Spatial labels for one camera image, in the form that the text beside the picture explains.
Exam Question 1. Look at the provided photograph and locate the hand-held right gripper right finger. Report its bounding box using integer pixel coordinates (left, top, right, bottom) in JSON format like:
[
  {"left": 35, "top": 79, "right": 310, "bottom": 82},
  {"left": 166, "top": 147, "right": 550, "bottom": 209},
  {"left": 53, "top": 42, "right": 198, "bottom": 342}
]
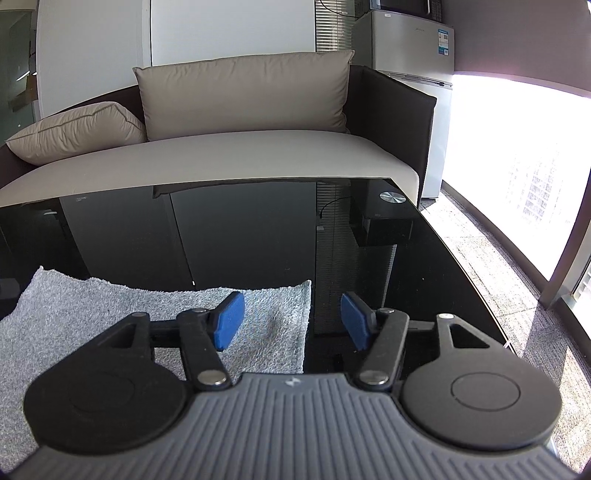
[{"left": 341, "top": 292, "right": 491, "bottom": 389}]

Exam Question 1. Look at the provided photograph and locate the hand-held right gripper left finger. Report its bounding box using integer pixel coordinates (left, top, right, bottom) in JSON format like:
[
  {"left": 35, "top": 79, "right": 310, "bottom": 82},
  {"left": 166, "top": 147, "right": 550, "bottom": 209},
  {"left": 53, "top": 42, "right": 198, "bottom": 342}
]
[{"left": 105, "top": 292, "right": 246, "bottom": 392}]

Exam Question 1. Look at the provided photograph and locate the grey fluffy towel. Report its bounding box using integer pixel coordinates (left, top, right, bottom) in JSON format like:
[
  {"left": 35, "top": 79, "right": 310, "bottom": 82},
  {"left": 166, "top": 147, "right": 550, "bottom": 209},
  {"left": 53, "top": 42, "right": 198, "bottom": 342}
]
[{"left": 0, "top": 265, "right": 312, "bottom": 460}]

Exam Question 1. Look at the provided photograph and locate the beige and brown sofa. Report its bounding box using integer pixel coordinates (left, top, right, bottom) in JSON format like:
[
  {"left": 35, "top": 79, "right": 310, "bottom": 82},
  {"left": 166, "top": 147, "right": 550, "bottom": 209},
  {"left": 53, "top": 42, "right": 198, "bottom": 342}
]
[{"left": 0, "top": 65, "right": 438, "bottom": 210}]

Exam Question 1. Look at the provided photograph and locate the large beige cushion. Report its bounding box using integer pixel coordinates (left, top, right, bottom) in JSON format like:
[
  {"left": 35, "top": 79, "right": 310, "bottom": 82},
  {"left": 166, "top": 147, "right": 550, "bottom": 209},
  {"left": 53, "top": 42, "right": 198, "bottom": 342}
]
[{"left": 132, "top": 50, "right": 356, "bottom": 141}]

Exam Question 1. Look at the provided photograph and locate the small beige cushion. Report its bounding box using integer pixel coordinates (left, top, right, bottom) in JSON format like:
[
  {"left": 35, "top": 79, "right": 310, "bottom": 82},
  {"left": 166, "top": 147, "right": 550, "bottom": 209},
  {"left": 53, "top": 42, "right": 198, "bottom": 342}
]
[{"left": 6, "top": 102, "right": 147, "bottom": 167}]

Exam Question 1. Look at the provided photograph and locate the silver fridge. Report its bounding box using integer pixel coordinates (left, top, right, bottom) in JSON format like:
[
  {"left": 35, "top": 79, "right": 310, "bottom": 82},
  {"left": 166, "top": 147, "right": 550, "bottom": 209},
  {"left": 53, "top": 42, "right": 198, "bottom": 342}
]
[{"left": 352, "top": 10, "right": 455, "bottom": 199}]

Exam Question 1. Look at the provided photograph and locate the window blind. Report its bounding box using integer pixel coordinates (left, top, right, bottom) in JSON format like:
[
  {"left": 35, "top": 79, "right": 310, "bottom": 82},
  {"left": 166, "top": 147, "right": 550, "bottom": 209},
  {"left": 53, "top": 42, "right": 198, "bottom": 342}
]
[{"left": 315, "top": 0, "right": 358, "bottom": 54}]

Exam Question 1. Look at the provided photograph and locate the black microwave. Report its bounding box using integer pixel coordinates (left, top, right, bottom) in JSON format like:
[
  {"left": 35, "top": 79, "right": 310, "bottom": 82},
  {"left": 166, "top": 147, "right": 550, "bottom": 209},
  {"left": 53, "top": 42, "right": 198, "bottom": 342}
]
[{"left": 369, "top": 0, "right": 444, "bottom": 21}]

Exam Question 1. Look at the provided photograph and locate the glass partition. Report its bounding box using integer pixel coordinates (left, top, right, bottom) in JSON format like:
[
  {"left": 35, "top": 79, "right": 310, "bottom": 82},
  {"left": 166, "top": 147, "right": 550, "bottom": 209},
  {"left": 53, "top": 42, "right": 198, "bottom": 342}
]
[{"left": 0, "top": 9, "right": 40, "bottom": 144}]

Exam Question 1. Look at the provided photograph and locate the grey window frame post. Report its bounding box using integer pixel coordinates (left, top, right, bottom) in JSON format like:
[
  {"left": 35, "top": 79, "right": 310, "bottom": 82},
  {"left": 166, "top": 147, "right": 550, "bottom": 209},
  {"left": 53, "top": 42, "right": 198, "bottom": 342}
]
[{"left": 539, "top": 249, "right": 591, "bottom": 311}]

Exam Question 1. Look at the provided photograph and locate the black cable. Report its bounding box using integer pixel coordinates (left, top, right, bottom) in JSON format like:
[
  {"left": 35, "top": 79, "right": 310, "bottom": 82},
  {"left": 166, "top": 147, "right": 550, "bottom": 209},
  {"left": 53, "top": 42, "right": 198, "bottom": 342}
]
[{"left": 321, "top": 0, "right": 357, "bottom": 19}]

